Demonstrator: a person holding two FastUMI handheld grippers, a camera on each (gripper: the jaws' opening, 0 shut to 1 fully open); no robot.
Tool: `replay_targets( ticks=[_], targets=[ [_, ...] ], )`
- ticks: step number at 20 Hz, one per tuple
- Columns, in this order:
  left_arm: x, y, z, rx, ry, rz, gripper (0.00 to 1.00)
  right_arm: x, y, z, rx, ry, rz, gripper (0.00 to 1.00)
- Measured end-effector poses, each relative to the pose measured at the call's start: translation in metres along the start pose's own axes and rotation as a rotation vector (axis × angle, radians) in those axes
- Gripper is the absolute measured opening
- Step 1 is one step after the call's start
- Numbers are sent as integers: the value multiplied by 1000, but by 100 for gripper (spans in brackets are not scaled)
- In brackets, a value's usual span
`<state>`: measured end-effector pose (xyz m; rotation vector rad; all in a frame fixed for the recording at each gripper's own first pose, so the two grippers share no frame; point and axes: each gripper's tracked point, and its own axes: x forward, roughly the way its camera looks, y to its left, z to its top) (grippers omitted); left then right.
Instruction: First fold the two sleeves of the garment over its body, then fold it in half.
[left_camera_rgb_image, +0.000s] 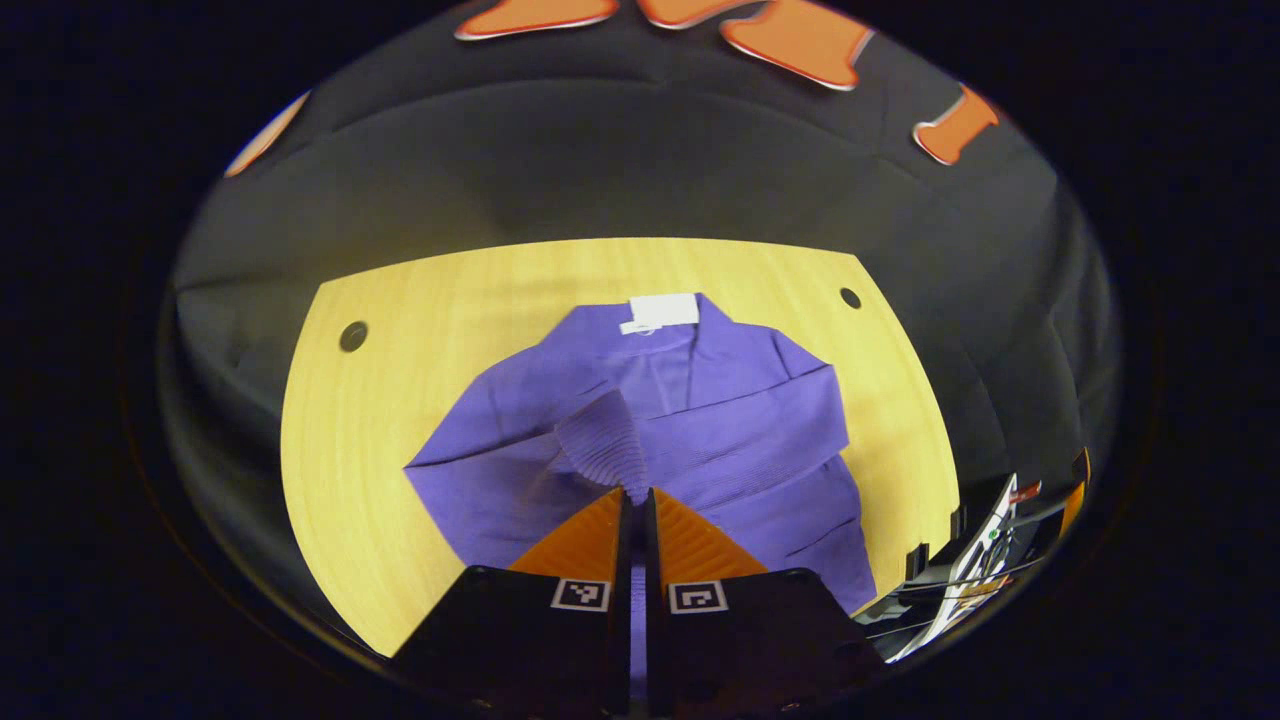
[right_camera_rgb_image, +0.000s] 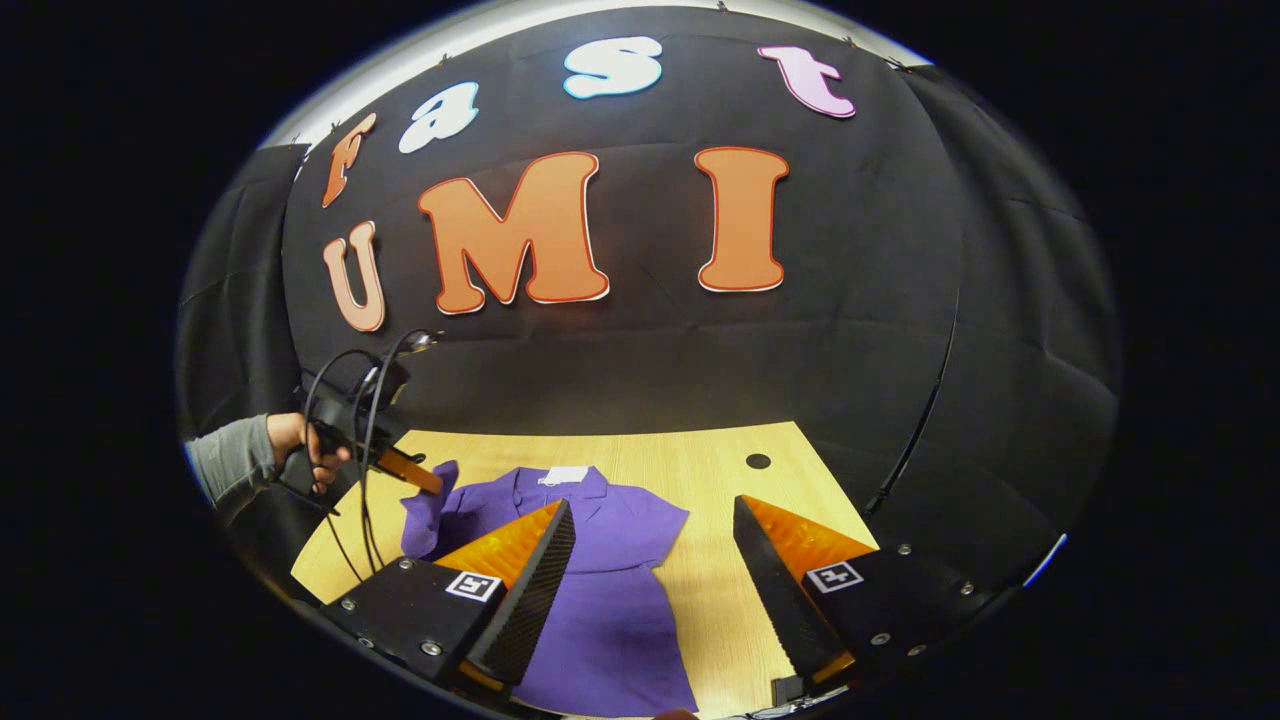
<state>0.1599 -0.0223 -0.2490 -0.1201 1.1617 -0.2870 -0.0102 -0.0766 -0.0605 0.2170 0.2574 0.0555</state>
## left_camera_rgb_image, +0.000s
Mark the small red item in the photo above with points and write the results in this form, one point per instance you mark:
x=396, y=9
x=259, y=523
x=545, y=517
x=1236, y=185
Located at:
x=1025, y=491

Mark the white garment tag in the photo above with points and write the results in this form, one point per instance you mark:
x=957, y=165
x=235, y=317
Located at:
x=665, y=310

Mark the white panel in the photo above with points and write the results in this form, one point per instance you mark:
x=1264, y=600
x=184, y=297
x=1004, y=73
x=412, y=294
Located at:
x=985, y=540

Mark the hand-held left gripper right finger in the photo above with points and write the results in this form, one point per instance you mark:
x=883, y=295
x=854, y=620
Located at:
x=652, y=540

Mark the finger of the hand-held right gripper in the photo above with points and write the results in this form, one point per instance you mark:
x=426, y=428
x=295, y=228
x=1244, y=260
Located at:
x=1078, y=495

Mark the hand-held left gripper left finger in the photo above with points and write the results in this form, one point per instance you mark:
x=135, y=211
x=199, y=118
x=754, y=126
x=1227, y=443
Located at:
x=624, y=540

